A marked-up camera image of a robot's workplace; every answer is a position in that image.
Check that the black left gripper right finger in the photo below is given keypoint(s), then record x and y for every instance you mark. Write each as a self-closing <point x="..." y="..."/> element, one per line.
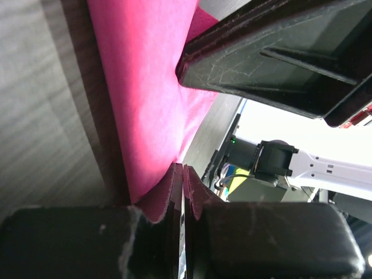
<point x="265" y="239"/>

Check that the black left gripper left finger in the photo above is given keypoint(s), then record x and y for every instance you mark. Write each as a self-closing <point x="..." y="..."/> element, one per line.
<point x="137" y="241"/>

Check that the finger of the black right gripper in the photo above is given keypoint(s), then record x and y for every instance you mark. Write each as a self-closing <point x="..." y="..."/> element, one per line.
<point x="312" y="58"/>

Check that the pink paper napkin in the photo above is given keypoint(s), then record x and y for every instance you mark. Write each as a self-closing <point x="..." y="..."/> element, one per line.
<point x="140" y="44"/>

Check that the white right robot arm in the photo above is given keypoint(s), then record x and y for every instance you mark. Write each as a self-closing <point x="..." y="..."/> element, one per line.
<point x="269" y="161"/>

